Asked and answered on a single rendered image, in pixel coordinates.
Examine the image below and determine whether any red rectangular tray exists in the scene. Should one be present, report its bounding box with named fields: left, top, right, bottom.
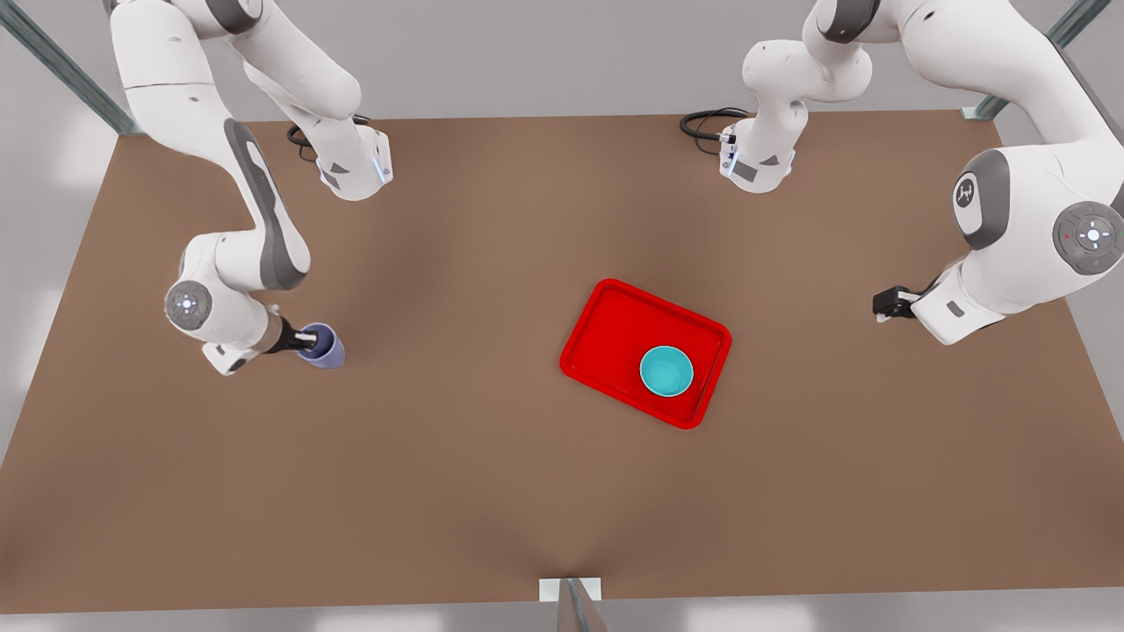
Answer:
left=559, top=278, right=733, bottom=431

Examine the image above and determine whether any lavender blue cup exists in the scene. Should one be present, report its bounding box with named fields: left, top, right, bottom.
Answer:
left=295, top=322, right=346, bottom=370

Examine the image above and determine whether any silver frame post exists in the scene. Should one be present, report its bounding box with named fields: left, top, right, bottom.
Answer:
left=0, top=0, right=141, bottom=137
left=962, top=0, right=1114, bottom=121
left=538, top=577, right=609, bottom=632

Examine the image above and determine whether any black cable loop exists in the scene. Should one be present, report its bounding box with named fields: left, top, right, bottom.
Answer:
left=286, top=114, right=373, bottom=162
left=679, top=107, right=753, bottom=157

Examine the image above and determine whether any teal bowl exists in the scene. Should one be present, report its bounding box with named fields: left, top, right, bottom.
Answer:
left=639, top=345, right=695, bottom=399

